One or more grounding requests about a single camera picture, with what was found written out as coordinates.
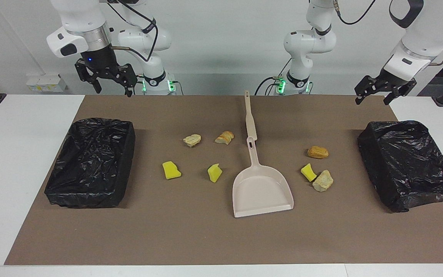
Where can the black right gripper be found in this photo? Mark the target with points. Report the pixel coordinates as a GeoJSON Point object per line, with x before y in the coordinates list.
{"type": "Point", "coordinates": [98, 61]}

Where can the black bag-lined bin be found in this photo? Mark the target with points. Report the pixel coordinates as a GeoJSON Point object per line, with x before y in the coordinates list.
{"type": "Point", "coordinates": [90, 161]}
{"type": "Point", "coordinates": [406, 161]}

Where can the large pale bread chunk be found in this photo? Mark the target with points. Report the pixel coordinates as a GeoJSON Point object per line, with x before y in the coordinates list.
{"type": "Point", "coordinates": [322, 181]}

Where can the large yellow sponge piece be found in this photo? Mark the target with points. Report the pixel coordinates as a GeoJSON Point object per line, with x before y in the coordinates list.
{"type": "Point", "coordinates": [171, 170]}

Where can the beige plastic dustpan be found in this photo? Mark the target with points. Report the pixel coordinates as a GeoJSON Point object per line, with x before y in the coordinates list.
{"type": "Point", "coordinates": [262, 188]}

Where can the yellow sponge with green backing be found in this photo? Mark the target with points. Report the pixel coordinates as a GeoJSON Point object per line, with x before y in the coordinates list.
{"type": "Point", "coordinates": [214, 172]}

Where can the striped croissant piece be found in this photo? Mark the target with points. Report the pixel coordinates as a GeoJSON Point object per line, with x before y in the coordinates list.
{"type": "Point", "coordinates": [224, 137]}

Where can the brown table mat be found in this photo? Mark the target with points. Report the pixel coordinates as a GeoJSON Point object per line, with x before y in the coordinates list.
{"type": "Point", "coordinates": [206, 231]}

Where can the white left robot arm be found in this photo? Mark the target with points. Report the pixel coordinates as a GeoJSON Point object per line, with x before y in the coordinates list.
{"type": "Point", "coordinates": [310, 42]}

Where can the beige hand brush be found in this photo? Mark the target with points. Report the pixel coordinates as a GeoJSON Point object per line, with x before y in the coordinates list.
{"type": "Point", "coordinates": [250, 119]}

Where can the small pale bread chunk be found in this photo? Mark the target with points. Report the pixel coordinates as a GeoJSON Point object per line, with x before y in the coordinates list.
{"type": "Point", "coordinates": [192, 140]}

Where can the small curved yellow sponge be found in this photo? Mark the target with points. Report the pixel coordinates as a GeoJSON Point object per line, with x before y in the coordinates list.
{"type": "Point", "coordinates": [308, 172]}

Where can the white wall socket box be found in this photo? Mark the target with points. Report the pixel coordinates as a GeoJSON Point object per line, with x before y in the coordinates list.
{"type": "Point", "coordinates": [46, 82]}

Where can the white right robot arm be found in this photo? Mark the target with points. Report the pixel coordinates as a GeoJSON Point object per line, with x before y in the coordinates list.
{"type": "Point", "coordinates": [79, 15]}

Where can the brown bread roll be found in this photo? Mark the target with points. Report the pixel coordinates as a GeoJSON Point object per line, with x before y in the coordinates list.
{"type": "Point", "coordinates": [317, 152]}

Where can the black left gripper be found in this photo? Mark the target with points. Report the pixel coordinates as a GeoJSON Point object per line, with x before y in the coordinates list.
{"type": "Point", "coordinates": [392, 80]}

